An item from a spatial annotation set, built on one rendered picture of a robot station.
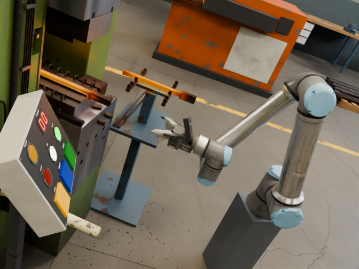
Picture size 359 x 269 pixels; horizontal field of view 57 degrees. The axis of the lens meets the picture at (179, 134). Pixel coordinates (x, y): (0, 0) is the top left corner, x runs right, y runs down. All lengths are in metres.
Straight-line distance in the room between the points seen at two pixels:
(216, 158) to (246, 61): 3.64
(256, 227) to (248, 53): 3.43
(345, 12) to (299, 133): 8.14
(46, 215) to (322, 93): 1.03
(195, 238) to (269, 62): 3.25
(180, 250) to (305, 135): 1.26
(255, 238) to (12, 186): 1.42
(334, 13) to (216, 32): 5.01
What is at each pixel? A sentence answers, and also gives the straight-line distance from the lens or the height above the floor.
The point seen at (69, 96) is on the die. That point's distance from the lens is 1.52.
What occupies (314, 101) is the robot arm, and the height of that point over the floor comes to 1.37.
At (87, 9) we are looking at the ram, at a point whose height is 1.40.
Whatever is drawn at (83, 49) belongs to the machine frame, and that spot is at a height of 1.08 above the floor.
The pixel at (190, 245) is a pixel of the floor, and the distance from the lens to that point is 2.38.
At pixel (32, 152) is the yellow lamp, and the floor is 1.17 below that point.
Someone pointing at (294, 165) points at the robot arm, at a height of 1.06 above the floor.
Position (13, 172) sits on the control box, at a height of 1.16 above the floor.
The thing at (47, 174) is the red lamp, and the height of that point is 1.10.
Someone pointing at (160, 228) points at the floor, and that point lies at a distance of 2.38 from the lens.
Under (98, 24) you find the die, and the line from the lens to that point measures 1.39.
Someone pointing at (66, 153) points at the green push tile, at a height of 1.04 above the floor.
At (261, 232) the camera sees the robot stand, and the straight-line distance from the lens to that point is 1.97.
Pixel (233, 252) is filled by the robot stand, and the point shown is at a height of 0.33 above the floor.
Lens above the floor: 1.75
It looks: 31 degrees down
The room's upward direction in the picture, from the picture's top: 21 degrees clockwise
